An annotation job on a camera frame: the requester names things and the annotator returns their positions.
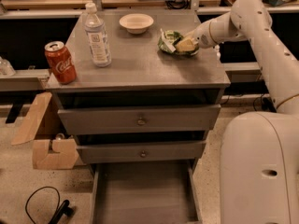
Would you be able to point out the black stand foot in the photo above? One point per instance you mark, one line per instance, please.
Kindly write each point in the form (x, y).
(63, 209)

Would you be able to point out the cardboard box with flaps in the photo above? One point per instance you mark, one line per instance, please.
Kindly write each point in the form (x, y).
(51, 149)

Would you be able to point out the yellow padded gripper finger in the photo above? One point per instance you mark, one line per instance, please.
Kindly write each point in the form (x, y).
(186, 44)

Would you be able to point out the green jalapeno chip bag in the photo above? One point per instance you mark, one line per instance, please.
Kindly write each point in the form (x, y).
(167, 41)

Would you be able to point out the white ceramic bowl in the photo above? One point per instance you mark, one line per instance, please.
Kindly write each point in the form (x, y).
(136, 23)

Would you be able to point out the middle grey drawer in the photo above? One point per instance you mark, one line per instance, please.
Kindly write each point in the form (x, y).
(159, 151)

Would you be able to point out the clear plastic water bottle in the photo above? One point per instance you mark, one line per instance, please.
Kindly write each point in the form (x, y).
(97, 37)

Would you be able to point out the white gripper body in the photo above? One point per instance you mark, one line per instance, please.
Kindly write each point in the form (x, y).
(201, 36)

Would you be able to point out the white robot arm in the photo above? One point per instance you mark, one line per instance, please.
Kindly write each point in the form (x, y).
(259, 163)

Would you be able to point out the open bottom grey drawer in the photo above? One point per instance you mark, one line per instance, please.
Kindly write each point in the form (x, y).
(151, 192)

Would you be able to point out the grey drawer cabinet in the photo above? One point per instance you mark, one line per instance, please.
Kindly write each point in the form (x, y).
(140, 75)

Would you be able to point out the red cola can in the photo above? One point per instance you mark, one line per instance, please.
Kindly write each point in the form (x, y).
(60, 61)

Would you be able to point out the clear plastic container left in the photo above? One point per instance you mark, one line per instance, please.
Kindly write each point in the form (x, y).
(6, 69)

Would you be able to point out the top grey drawer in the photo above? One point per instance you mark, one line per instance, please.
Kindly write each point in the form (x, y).
(144, 119)

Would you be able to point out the white pump dispenser bottle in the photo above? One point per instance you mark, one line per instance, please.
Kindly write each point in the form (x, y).
(218, 52)

